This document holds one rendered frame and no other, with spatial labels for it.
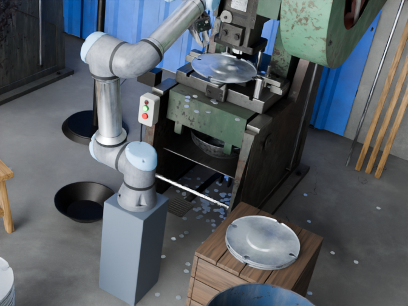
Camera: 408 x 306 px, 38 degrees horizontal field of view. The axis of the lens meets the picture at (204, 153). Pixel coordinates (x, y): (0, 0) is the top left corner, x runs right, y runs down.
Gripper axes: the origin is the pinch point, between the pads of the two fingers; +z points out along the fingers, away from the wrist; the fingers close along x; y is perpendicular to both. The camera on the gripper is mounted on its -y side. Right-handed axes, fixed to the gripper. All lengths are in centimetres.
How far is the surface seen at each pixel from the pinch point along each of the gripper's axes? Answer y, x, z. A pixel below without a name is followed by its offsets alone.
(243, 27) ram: -8.7, 20.6, 3.0
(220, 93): -3.3, 4.0, 27.9
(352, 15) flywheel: 3, 66, 7
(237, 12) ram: -11.9, 20.2, -2.6
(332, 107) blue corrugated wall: -76, 92, 112
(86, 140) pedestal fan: -74, -61, 76
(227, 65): -10.6, 11.4, 19.6
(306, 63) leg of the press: -15, 51, 35
